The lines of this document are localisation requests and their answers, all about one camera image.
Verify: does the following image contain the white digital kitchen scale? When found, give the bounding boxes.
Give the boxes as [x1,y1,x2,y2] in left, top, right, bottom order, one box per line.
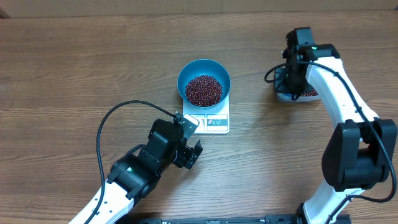
[183,95,230,134]

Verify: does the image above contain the black mounting rail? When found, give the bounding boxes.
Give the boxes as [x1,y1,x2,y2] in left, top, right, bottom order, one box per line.
[114,213,352,224]

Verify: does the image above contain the clear plastic container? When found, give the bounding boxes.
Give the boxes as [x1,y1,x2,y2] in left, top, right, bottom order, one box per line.
[274,67,320,103]

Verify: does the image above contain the blue metal bowl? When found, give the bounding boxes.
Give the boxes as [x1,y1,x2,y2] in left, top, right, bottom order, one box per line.
[177,59,231,109]

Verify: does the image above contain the red beans in bowl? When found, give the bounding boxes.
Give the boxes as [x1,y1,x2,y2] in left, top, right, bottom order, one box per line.
[185,75,223,107]

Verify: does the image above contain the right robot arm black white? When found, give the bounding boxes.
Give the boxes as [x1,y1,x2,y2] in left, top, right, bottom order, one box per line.
[270,27,397,223]

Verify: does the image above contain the red adzuki beans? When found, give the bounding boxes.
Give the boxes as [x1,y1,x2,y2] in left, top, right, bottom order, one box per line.
[301,88,318,96]

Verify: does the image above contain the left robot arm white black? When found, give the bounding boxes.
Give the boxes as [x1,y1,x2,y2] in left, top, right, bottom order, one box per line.
[71,114,203,224]

